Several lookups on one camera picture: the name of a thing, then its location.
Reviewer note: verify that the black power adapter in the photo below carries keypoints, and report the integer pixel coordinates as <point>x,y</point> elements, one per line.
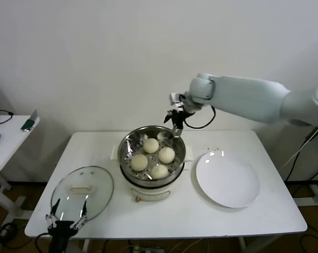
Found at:
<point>313,134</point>

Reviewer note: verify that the round glass pot lid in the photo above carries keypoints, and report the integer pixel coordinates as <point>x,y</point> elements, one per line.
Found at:
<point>95,189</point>

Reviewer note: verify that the white side table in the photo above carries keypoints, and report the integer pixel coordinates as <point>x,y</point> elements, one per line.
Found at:
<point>11,142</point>

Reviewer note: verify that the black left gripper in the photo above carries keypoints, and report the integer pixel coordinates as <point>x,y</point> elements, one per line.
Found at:
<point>59,232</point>

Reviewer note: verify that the stainless steel steamer basket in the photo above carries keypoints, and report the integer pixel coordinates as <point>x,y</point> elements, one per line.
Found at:
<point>174,168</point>

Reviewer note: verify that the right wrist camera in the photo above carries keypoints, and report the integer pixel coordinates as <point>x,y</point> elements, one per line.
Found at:
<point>175,97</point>

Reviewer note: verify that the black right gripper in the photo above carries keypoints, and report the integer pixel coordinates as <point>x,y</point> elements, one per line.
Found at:
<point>179,117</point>

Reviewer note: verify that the grey floor power strip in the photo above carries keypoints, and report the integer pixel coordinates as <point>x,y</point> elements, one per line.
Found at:
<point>148,249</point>

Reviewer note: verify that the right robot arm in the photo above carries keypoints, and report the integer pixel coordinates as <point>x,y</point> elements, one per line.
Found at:
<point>248,97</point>

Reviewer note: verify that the white floor power strip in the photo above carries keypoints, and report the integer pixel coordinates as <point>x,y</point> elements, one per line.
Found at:
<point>3,232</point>

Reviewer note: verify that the green and silver packet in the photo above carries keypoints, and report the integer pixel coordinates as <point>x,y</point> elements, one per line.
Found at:
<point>29,124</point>

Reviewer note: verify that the white steamed baozi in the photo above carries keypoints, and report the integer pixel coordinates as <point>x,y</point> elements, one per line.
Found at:
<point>139,162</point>
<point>151,145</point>
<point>159,171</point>
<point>166,155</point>

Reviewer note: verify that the white round plate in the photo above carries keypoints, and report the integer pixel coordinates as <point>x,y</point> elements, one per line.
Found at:
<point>227,182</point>

